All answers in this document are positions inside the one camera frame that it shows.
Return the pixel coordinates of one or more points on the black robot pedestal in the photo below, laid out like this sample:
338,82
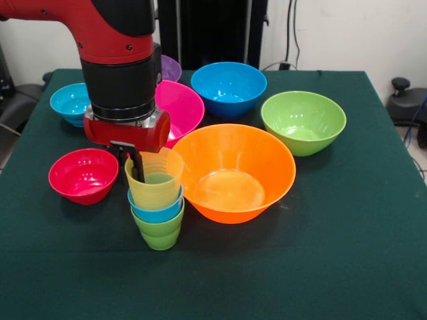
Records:
207,33

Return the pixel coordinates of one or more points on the blue cup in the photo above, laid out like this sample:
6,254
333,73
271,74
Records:
156,216

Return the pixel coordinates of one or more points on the blue bowl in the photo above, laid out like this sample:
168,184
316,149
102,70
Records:
228,86

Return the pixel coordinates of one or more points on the small red bowl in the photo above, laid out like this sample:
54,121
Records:
83,180

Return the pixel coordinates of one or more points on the dark green table cloth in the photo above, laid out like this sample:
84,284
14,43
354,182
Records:
66,266

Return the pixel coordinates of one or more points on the yellow cup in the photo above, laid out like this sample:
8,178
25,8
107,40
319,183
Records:
156,196

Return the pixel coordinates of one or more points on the large orange bowl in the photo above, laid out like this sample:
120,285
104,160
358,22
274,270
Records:
233,166

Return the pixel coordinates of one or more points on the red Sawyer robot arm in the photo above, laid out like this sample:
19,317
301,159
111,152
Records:
110,40

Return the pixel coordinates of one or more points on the small cyan bowl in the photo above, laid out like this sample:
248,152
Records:
66,106

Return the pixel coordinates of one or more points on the large magenta bowl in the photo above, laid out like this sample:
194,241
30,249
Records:
183,106

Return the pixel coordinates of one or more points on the green cup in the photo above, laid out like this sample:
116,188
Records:
160,236

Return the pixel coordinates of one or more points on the purple bowl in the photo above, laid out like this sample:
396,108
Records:
171,70

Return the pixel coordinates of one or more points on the black pedestal foot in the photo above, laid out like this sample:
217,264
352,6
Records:
403,103
20,100

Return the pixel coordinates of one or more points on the green bowl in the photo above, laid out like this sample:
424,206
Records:
300,123

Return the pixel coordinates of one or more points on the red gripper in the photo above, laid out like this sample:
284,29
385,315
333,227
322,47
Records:
133,135

